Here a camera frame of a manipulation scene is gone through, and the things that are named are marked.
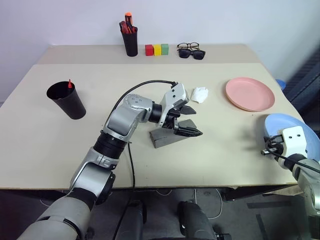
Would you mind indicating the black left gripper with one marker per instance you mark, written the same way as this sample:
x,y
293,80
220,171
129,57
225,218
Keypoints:
x,y
173,117

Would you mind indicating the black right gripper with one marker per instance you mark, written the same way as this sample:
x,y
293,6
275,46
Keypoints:
x,y
275,140

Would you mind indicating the grey glasses case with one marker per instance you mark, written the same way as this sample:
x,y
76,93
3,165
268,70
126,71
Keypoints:
x,y
162,138

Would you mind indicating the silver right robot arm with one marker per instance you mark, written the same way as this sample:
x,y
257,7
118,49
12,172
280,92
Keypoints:
x,y
310,180

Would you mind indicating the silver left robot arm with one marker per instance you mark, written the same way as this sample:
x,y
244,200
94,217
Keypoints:
x,y
122,120

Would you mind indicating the blue plastic plate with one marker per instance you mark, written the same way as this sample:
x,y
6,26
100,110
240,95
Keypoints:
x,y
275,125

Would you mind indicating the crumpled white tissue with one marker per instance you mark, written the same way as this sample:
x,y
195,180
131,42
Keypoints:
x,y
199,95

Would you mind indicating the pink plastic plate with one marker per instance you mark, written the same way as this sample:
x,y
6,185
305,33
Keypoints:
x,y
250,93

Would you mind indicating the blue round stool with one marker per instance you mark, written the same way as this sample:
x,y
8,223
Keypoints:
x,y
280,84

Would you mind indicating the black sunglasses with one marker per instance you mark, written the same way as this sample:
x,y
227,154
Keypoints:
x,y
198,55

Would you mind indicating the green wooden block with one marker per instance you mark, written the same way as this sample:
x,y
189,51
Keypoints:
x,y
165,49

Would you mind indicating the yellow wooden block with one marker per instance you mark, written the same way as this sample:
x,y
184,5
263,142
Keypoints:
x,y
157,50

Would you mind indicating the red wooden block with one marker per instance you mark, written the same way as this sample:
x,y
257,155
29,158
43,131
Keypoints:
x,y
149,50

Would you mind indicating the black pen holder cup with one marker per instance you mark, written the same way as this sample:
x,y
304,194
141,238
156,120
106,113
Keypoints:
x,y
130,45

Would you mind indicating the dark rounded shape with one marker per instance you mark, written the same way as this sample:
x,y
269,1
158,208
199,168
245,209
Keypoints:
x,y
195,222
132,222

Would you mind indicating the wide black cup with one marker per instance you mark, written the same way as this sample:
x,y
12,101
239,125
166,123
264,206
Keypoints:
x,y
72,105

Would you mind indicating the orange-capped black marker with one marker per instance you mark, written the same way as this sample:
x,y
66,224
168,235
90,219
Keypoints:
x,y
128,18

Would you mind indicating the red pen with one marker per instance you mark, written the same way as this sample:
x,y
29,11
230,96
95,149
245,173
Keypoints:
x,y
69,84

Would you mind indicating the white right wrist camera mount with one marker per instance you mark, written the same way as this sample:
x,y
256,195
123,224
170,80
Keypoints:
x,y
295,140

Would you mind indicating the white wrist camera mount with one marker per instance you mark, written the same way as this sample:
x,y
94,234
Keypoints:
x,y
295,140
175,96

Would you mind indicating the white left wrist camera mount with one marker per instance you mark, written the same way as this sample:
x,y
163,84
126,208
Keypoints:
x,y
175,96

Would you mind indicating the black table frame bar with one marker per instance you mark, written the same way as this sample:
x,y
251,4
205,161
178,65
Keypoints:
x,y
250,192

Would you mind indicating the round thin-frame tortoiseshell glasses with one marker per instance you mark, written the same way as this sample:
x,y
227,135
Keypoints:
x,y
180,46

